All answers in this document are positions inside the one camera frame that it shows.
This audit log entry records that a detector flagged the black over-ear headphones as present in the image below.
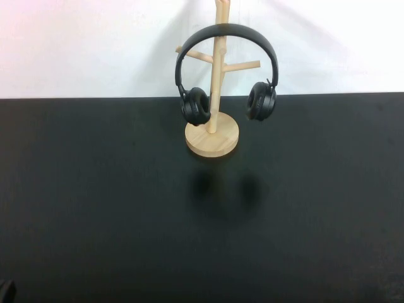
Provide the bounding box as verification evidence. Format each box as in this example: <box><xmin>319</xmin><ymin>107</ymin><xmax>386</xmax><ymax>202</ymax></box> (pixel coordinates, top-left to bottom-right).
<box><xmin>174</xmin><ymin>22</ymin><xmax>279</xmax><ymax>127</ymax></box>

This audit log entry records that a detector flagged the wooden tree headphone stand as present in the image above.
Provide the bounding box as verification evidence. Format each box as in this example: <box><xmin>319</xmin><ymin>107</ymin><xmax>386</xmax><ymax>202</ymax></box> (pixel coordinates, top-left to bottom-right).
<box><xmin>175</xmin><ymin>0</ymin><xmax>261</xmax><ymax>158</ymax></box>

